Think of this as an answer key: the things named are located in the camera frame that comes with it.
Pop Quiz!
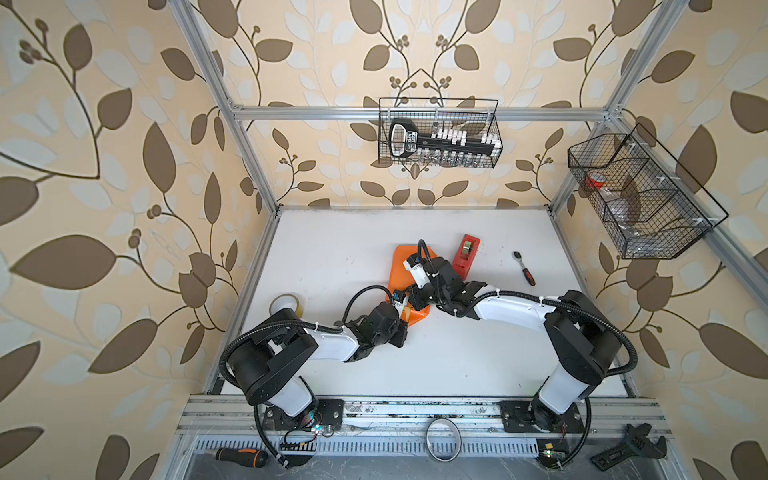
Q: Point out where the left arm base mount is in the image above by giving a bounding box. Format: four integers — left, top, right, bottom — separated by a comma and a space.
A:
261, 399, 344, 432

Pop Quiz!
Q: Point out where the black wire basket wall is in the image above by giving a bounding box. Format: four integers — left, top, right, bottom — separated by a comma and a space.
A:
378, 96, 503, 169
568, 124, 728, 260

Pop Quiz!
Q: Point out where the ratchet wrench red handle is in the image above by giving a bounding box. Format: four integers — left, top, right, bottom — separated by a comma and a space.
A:
512, 251, 536, 286

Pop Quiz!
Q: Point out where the black adjustable wrench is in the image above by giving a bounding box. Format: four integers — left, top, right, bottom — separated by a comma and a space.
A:
590, 423, 667, 471

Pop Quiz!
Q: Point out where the aluminium front rail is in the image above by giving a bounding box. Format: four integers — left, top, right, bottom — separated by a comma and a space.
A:
171, 395, 674, 461

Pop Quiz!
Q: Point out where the red tape dispenser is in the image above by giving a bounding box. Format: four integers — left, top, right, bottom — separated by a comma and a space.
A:
452, 234, 481, 281

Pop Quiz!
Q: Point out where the socket set black rail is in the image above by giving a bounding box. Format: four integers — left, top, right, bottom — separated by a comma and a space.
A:
384, 118, 502, 159

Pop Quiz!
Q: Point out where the black wire basket right wall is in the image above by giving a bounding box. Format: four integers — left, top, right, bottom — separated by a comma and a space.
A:
568, 124, 728, 260

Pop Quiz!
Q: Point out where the metal ring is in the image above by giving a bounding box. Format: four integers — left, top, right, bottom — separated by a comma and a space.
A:
425, 417, 463, 463

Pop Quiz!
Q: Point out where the orange black screwdriver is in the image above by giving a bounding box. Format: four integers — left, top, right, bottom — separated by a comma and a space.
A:
214, 448, 269, 468

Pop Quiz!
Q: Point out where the black wire basket back wall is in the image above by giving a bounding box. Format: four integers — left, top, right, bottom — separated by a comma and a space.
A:
378, 96, 503, 169

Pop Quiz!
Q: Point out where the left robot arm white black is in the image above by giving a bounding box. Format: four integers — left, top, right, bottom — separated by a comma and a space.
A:
218, 285, 408, 418

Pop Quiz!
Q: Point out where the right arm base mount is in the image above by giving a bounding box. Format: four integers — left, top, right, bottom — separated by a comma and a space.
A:
498, 400, 585, 434

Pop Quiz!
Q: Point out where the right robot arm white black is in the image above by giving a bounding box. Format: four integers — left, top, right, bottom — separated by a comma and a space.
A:
403, 240, 639, 416

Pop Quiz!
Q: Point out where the yellow orange wrapping paper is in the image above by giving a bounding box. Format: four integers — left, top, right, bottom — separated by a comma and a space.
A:
388, 245, 431, 327

